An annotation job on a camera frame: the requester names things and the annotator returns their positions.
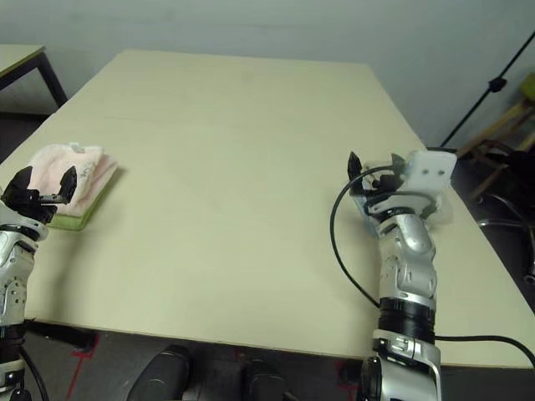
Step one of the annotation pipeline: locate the side table with black legs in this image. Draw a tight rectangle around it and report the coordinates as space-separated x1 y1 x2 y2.
0 43 68 114

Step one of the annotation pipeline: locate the black table foot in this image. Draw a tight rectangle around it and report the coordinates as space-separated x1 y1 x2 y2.
24 323 95 352
334 361 369 385

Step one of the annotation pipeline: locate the green folded towel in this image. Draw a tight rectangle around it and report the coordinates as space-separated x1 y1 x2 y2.
45 165 126 232

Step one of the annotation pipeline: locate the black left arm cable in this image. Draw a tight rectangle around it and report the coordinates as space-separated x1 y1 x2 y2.
18 346 47 401

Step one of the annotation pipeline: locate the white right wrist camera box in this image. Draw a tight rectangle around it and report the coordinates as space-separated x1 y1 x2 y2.
405 150 457 195

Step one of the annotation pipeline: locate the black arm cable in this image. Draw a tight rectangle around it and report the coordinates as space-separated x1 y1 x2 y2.
18 346 47 401
329 165 535 368

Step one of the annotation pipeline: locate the black office chair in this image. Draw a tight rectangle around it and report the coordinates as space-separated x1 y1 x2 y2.
455 141 535 285

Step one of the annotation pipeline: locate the pink embroidered towel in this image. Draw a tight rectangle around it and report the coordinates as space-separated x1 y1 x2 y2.
31 142 119 217

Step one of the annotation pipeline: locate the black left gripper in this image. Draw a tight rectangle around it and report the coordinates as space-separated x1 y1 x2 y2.
0 165 79 222

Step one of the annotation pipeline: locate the black stand pole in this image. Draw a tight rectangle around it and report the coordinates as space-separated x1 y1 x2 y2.
441 35 535 147

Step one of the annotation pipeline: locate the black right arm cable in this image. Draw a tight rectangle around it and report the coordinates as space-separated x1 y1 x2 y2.
329 165 535 368

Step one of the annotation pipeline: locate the green cushion wooden stool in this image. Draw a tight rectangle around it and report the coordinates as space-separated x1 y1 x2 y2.
459 73 535 168

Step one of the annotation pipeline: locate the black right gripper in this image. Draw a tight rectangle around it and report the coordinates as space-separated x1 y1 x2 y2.
348 152 436 218

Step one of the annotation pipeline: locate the robot right leg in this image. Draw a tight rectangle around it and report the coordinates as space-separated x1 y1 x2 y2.
244 358 293 401

